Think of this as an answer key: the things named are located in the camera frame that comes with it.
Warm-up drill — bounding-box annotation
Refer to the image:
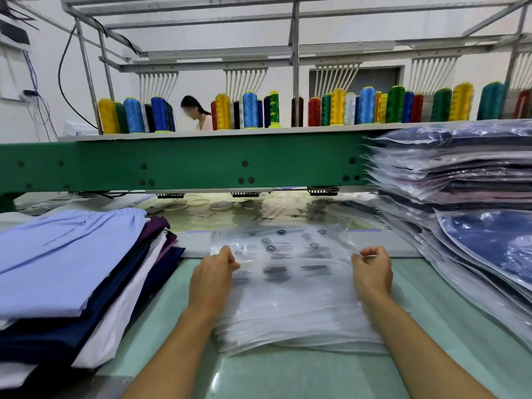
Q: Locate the person's right hand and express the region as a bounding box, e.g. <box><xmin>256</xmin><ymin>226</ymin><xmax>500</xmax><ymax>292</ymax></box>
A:
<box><xmin>351</xmin><ymin>245</ymin><xmax>394</xmax><ymax>306</ymax></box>

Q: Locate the person's left hand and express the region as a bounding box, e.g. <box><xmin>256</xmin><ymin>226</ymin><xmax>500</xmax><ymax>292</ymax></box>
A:
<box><xmin>187</xmin><ymin>245</ymin><xmax>242</xmax><ymax>323</ymax></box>

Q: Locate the stack of plastic bags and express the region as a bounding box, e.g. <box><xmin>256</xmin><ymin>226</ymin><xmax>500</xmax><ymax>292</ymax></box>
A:
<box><xmin>208</xmin><ymin>224</ymin><xmax>392</xmax><ymax>356</ymax></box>

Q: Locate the single clear plastic bag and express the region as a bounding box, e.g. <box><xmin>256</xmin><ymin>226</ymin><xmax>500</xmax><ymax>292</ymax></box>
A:
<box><xmin>434</xmin><ymin>207</ymin><xmax>532</xmax><ymax>298</ymax></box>

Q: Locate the stack of bagged garments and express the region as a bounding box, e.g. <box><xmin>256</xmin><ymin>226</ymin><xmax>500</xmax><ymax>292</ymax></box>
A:
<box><xmin>366</xmin><ymin>120</ymin><xmax>532</xmax><ymax>347</ymax></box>

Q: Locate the light blue garment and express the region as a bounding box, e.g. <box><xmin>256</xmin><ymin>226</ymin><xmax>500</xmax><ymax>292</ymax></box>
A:
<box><xmin>0</xmin><ymin>207</ymin><xmax>149</xmax><ymax>321</ymax></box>

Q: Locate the person's left forearm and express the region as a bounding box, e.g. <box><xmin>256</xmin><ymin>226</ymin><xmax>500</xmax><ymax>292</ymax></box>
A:
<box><xmin>123</xmin><ymin>310</ymin><xmax>229</xmax><ymax>399</ymax></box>

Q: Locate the person's right forearm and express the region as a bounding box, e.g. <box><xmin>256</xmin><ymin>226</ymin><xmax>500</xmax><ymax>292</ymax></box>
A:
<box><xmin>357</xmin><ymin>293</ymin><xmax>497</xmax><ymax>399</ymax></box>

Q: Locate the green machine beam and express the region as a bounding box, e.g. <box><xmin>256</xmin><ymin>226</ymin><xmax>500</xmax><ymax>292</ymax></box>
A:
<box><xmin>0</xmin><ymin>129</ymin><xmax>392</xmax><ymax>213</ymax></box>

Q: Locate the row of coloured thread spools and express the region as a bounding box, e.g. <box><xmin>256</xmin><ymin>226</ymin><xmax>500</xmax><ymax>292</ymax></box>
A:
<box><xmin>96</xmin><ymin>81</ymin><xmax>532</xmax><ymax>135</ymax></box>

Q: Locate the white box device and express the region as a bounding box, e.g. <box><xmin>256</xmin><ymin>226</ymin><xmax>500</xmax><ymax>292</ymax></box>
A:
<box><xmin>64</xmin><ymin>121</ymin><xmax>99</xmax><ymax>139</ymax></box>

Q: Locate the grey metal thread rack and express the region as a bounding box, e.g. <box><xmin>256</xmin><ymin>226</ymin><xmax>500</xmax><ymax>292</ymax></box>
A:
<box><xmin>60</xmin><ymin>0</ymin><xmax>532</xmax><ymax>132</ymax></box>

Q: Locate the black hanging cable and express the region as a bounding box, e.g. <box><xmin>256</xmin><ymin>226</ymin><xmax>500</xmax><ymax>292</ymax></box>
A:
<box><xmin>57</xmin><ymin>30</ymin><xmax>101</xmax><ymax>131</ymax></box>

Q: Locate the white wall socket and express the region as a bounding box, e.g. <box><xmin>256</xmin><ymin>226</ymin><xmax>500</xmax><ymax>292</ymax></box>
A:
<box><xmin>2</xmin><ymin>87</ymin><xmax>39</xmax><ymax>104</ymax></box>

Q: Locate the wall router with antennas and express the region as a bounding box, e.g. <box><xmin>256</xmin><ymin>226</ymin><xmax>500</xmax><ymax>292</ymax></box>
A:
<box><xmin>0</xmin><ymin>0</ymin><xmax>36</xmax><ymax>48</ymax></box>

